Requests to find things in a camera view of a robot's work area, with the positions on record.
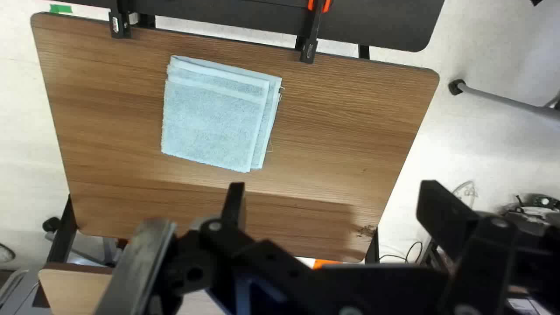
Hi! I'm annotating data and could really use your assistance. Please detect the chair base leg with caster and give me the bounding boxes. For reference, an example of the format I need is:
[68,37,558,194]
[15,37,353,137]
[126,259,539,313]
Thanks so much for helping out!
[446,77,560,121]

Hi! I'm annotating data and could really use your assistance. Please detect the small wooden board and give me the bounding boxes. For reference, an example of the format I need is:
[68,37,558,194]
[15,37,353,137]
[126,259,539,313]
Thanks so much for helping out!
[35,263,115,315]

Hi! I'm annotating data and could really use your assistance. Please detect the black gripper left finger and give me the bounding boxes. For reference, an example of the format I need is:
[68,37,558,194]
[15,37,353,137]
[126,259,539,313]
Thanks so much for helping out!
[94,180,264,315]

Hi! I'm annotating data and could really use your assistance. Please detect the wooden table board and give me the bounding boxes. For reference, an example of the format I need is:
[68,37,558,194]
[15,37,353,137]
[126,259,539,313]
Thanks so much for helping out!
[40,42,381,266]

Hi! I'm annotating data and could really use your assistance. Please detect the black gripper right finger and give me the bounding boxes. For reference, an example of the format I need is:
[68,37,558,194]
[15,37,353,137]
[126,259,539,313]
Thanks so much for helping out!
[416,180,518,315]

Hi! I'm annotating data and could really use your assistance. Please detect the light blue towel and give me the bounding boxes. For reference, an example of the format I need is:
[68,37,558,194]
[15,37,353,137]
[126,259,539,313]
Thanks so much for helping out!
[159,53,285,175]

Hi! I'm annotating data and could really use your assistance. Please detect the black clamp with orange handle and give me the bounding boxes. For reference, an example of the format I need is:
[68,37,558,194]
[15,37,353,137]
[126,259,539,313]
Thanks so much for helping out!
[294,0,336,65]

